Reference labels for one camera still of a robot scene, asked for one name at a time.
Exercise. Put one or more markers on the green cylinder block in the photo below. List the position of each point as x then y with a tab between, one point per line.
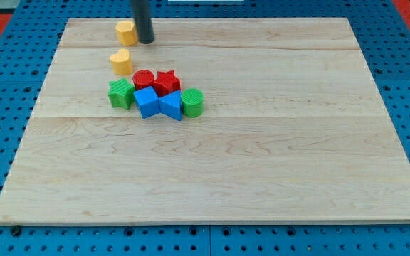
192	102

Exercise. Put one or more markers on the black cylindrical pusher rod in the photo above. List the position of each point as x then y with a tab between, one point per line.
143	20

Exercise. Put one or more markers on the blue triangle block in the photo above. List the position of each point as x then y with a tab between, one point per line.
171	105

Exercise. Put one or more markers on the yellow heart block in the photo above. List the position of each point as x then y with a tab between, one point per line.
121	62

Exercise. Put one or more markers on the blue cube block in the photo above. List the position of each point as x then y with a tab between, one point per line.
147	102

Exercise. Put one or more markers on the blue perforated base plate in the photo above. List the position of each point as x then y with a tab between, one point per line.
28	44

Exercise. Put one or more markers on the light wooden board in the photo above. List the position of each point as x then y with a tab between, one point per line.
294	132

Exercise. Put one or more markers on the green star block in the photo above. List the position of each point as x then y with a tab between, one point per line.
121	93

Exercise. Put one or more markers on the red star block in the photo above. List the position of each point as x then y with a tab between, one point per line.
166	83

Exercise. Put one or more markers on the yellow hexagon block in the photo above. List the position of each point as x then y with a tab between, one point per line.
126	33

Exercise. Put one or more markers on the red cylinder block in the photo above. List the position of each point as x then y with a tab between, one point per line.
143	79

